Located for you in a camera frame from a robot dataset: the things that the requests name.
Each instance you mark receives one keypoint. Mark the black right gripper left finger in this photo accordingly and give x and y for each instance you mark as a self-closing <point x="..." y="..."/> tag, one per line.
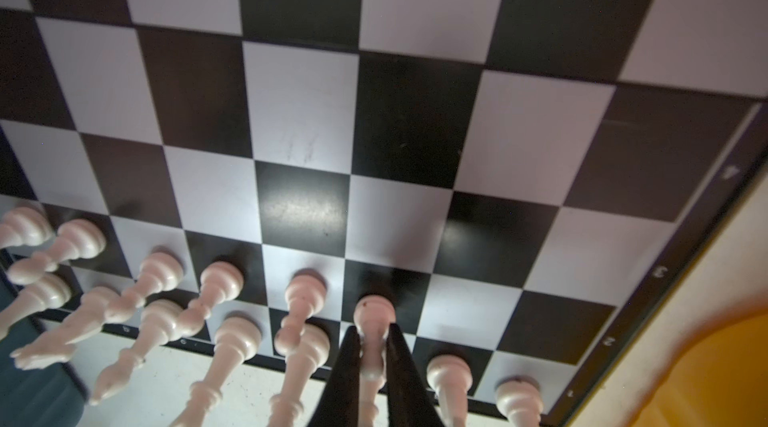
<point x="339" y="402"/>

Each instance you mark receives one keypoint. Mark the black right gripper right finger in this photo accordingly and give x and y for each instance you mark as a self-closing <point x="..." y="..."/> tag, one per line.
<point x="407" y="398"/>

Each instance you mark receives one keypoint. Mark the white chess pawn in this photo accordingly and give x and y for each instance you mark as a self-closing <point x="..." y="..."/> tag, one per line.
<point x="372" y="317"/>

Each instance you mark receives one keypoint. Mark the black white chess board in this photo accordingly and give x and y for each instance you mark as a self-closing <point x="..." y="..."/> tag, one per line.
<point x="523" y="179"/>

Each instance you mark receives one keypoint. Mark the teal plastic tray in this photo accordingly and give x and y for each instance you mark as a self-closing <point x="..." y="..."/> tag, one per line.
<point x="47" y="397"/>

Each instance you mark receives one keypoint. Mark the yellow plastic tray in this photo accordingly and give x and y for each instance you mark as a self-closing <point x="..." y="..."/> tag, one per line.
<point x="721" y="380"/>

